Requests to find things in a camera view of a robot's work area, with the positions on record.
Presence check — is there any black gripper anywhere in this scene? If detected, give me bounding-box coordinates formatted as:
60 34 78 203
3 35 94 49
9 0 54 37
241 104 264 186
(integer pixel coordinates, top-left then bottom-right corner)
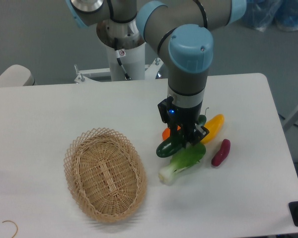
158 96 202 150

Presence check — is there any dark green cucumber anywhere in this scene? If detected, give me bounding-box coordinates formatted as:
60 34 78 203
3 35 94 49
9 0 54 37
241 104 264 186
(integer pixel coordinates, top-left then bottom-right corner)
156 115 209 158

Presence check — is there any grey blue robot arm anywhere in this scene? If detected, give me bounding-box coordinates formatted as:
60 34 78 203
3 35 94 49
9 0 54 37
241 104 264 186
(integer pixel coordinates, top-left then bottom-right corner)
66 0 247 148

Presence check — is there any woven wicker basket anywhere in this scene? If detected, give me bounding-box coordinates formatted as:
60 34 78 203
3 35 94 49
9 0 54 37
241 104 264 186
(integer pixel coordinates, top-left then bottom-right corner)
64 128 147 223

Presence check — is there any orange tangerine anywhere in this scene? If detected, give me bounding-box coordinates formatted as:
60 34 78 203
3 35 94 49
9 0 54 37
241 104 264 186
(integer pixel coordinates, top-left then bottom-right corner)
162 127 171 141

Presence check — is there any green bok choy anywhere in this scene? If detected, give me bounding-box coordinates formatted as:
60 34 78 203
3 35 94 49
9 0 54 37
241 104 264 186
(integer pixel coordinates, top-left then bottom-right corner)
158 143 206 185

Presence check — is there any yellow pepper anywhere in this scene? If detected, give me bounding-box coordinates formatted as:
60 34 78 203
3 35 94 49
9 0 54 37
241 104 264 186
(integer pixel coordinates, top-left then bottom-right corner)
201 114 225 145

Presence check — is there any purple sweet potato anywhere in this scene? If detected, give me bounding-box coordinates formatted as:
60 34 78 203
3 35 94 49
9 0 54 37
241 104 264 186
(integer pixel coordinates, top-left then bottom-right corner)
211 139 231 167

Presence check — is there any blue plastic bag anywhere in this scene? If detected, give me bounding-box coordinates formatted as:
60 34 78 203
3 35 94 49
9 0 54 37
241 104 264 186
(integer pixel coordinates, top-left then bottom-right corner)
242 0 298 32

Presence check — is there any beige chair back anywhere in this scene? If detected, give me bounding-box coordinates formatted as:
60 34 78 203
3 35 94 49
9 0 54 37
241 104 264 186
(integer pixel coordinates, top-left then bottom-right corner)
0 64 36 88

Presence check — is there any tan rubber band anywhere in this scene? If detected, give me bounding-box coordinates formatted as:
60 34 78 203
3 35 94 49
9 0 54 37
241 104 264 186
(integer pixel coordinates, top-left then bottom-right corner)
1 220 19 238

